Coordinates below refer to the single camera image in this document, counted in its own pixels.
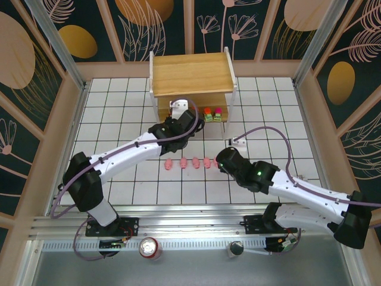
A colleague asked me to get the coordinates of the green white electronics board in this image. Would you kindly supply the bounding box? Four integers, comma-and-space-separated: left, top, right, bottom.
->
279, 234, 300, 250

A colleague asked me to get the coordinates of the red soda can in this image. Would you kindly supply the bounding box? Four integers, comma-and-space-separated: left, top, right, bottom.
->
139, 237, 163, 260

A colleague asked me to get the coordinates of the black electronics board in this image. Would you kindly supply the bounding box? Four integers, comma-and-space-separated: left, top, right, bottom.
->
99, 239, 132, 250

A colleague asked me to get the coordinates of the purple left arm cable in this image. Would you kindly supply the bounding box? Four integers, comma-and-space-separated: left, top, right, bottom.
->
49, 98, 199, 263

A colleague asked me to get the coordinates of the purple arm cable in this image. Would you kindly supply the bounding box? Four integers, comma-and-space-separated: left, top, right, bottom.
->
49, 98, 199, 263
232, 126, 381, 257

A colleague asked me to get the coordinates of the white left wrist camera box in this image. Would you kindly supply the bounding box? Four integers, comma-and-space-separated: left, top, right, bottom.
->
168, 100, 190, 119

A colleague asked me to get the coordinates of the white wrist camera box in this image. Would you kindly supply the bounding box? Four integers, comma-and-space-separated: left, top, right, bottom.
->
228, 135, 247, 148
168, 100, 190, 119

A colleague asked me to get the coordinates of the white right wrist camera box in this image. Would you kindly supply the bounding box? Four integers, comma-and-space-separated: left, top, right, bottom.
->
228, 135, 247, 148

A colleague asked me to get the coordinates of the wooden two-tier shelf white frame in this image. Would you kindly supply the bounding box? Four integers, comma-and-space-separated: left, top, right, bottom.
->
148, 46, 239, 141

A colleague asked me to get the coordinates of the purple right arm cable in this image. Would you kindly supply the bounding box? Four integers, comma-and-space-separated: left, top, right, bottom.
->
232, 126, 381, 257

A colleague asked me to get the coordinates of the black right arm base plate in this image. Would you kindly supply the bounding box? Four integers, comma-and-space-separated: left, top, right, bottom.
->
243, 213, 298, 235

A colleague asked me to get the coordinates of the aluminium mounting rail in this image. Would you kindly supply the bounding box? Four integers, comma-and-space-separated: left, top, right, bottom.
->
28, 203, 357, 239

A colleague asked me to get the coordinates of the white slotted cable duct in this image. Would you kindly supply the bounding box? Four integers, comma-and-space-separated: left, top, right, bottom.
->
41, 237, 268, 253

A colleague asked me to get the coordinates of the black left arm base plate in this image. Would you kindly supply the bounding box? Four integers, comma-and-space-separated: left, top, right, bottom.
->
85, 216, 140, 238

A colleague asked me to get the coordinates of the aluminium frame post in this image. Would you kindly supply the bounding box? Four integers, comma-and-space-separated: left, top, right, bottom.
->
293, 0, 342, 86
25, 0, 88, 90

